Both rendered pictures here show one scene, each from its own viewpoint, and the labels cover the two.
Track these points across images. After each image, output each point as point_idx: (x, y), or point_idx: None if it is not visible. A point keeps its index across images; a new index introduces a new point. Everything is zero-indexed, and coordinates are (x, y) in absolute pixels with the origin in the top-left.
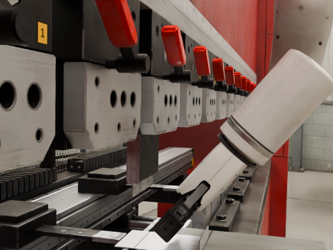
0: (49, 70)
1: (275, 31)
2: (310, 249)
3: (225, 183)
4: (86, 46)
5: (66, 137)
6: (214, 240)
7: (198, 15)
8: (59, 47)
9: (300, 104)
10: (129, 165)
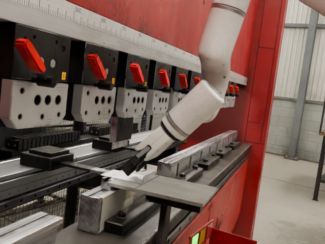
0: (65, 90)
1: (201, 67)
2: (206, 190)
3: (159, 147)
4: (84, 78)
5: (72, 115)
6: (156, 179)
7: (170, 48)
8: (72, 77)
9: (201, 110)
10: (111, 132)
